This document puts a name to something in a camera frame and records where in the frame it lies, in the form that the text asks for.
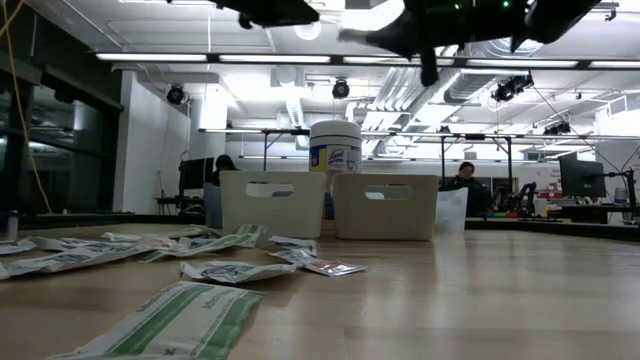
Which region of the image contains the person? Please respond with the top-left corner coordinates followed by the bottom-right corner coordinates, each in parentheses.
top-left (212, 153), bottom-right (240, 187)
top-left (439, 160), bottom-right (490, 219)

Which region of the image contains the round ceiling lamp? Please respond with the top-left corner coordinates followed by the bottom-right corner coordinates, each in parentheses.
top-left (293, 22), bottom-right (323, 42)

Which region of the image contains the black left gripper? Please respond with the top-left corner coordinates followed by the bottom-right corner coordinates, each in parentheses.
top-left (214, 0), bottom-right (321, 29)

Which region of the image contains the grey plastic bin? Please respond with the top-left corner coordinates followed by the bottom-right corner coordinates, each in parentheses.
top-left (333, 173), bottom-right (440, 241)

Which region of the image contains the yellow hanging cable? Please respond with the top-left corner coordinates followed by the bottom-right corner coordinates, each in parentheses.
top-left (0, 0), bottom-right (54, 215)

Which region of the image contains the small white cylinder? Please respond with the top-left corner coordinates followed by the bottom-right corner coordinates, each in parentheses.
top-left (5, 209), bottom-right (20, 241)

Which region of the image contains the clear plastic bin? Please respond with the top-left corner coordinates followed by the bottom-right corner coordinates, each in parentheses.
top-left (434, 187), bottom-right (470, 232)

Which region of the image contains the white plastic bin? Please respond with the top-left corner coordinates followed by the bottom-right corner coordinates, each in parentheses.
top-left (219, 170), bottom-right (328, 240)

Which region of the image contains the black computer monitor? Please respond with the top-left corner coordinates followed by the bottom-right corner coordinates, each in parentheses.
top-left (558, 151), bottom-right (608, 199)
top-left (178, 156), bottom-right (215, 199)

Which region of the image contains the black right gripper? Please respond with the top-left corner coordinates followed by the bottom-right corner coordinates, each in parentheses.
top-left (365, 0), bottom-right (529, 88)

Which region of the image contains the disinfecting wipes canister white lid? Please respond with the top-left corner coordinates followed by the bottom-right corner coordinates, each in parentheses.
top-left (309, 119), bottom-right (364, 175)

